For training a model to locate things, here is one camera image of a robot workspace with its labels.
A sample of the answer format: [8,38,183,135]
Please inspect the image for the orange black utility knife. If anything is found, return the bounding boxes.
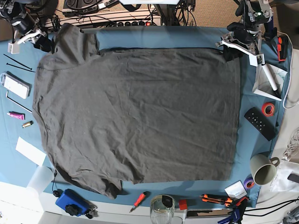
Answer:
[200,194,233,207]

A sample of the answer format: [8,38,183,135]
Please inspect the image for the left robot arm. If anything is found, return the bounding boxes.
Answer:
[216,0,273,67]

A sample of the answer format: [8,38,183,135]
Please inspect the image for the purple tape roll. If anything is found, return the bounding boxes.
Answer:
[243,177,255,190]

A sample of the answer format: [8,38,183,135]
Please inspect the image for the metal allen key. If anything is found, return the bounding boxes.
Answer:
[6,90,32,113]

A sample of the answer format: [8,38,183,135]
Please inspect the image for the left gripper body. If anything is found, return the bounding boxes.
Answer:
[215,22,265,66]

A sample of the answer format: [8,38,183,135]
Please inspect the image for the black lanyard with clip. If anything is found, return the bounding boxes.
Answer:
[51,168,61,198]

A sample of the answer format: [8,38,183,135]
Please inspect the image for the white small box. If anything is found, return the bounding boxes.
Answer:
[225,181,247,200]

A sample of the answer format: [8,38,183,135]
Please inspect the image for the blue box with knob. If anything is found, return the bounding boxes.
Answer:
[53,189,89,217]

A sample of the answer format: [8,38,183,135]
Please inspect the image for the blue table cloth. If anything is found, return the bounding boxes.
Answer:
[0,23,277,204]

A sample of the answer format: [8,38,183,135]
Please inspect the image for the black remote control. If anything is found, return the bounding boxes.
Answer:
[244,107,276,141]

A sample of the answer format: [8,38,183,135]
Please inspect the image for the glass jar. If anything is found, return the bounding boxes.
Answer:
[150,195,175,224]

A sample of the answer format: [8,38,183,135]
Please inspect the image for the small red cube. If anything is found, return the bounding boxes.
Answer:
[178,199,188,210]

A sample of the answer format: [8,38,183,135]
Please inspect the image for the red tape roll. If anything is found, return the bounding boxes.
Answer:
[262,102,275,117]

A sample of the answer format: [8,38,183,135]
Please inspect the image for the white marker pen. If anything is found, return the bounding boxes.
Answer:
[262,64,281,98]

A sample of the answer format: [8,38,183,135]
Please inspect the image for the orange black clamp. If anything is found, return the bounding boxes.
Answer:
[277,35,289,62]

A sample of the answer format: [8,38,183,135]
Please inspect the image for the white paper card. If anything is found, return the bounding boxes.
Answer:
[15,137,46,166]

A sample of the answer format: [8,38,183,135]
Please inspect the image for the dark grey T-shirt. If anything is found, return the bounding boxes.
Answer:
[32,24,241,199]

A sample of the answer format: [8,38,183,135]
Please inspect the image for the pink tube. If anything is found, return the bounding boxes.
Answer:
[7,112,25,120]

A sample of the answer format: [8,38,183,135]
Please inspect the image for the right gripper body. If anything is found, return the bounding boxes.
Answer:
[7,28,46,54]

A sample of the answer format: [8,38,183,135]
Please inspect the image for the translucent plastic cup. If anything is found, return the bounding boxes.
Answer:
[26,166,54,197]

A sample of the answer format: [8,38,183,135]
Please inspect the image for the white plastic case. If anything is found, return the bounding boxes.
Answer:
[0,71,30,99]

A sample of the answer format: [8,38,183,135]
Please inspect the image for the black zip ties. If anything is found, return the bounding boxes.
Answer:
[3,54,35,73]

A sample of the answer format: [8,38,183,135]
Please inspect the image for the black power strip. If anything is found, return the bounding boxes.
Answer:
[116,21,152,27]

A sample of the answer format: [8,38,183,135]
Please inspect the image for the red screwdriver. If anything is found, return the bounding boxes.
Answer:
[130,191,149,213]

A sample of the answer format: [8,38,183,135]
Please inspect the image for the blue clamp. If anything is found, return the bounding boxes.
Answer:
[217,196,249,224]

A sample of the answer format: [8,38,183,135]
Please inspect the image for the grey-green mug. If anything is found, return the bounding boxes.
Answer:
[250,154,280,186]

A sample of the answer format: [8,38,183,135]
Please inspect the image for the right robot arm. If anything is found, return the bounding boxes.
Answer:
[0,0,52,54]

